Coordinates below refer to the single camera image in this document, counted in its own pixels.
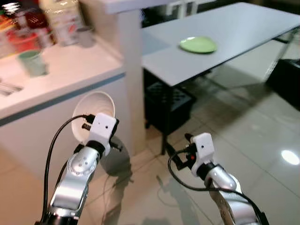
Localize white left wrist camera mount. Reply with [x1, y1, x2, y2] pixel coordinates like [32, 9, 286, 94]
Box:
[87, 112, 118, 158]

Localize white bowl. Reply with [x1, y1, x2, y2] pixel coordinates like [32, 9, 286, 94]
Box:
[72, 90, 116, 143]

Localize grey cup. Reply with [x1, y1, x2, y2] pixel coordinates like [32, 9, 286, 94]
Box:
[75, 27, 97, 47]

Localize green plate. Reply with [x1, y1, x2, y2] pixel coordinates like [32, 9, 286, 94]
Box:
[180, 37, 218, 54]

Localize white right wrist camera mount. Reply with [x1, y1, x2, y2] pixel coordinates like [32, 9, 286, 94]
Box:
[191, 133, 215, 176]

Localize dark red jar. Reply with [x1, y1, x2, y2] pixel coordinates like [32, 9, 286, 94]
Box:
[23, 6, 47, 31]

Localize pale green cup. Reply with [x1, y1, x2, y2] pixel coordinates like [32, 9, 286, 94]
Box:
[18, 49, 47, 77]

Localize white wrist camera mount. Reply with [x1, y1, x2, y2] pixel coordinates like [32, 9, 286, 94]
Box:
[191, 133, 215, 176]
[87, 112, 118, 158]

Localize red container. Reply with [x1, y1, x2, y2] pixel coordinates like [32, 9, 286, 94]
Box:
[8, 30, 53, 52]

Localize black crate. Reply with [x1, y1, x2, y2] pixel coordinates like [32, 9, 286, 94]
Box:
[144, 82, 197, 136]

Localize grey table with dark frame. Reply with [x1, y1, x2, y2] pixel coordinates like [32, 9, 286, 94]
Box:
[141, 2, 300, 155]

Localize white kitchen counter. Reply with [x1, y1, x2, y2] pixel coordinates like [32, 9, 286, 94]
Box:
[0, 41, 146, 181]

